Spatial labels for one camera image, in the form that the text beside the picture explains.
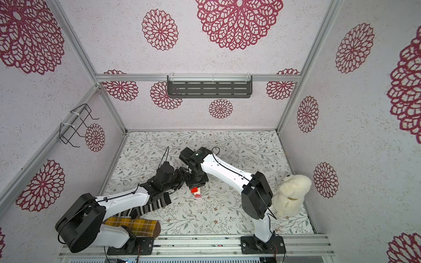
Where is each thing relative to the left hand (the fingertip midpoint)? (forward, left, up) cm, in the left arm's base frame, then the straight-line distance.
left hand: (191, 173), depth 87 cm
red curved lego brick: (-10, -2, +1) cm, 10 cm away
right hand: (-8, -1, +3) cm, 8 cm away
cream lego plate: (-10, -4, -1) cm, 11 cm away
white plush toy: (-12, -47, +9) cm, 49 cm away
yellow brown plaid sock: (-24, +25, -9) cm, 36 cm away
